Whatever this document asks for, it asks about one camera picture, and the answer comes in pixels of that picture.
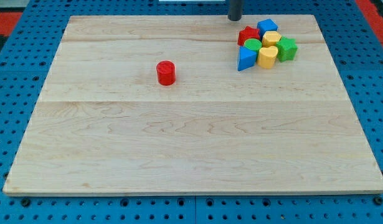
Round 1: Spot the red star block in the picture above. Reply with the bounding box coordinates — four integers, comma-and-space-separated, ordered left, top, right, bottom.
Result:
237, 26, 260, 46

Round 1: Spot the green star block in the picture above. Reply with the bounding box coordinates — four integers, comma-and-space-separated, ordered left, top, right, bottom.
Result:
276, 36, 298, 62

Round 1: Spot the red cylinder block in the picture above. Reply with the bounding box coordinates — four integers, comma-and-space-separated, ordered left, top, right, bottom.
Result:
156, 60, 176, 86

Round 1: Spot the blue triangle block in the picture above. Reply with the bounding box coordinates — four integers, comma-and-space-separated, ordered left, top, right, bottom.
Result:
237, 46, 257, 71

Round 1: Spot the light wooden board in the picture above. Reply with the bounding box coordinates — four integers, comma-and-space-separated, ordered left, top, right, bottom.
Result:
3, 15, 383, 197

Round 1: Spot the green cylinder block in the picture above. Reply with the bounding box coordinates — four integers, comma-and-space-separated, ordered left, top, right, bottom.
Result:
244, 38, 262, 52

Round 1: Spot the yellow heart block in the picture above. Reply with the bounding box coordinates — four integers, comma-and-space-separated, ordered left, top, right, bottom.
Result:
257, 46, 278, 69

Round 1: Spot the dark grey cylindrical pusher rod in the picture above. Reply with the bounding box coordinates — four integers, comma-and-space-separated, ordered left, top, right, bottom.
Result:
227, 0, 244, 21

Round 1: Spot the yellow hexagon block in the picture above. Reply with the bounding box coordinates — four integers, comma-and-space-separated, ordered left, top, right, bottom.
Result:
262, 30, 282, 47

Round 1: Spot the blue cube block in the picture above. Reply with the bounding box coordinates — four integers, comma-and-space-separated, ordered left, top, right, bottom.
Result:
257, 19, 278, 37

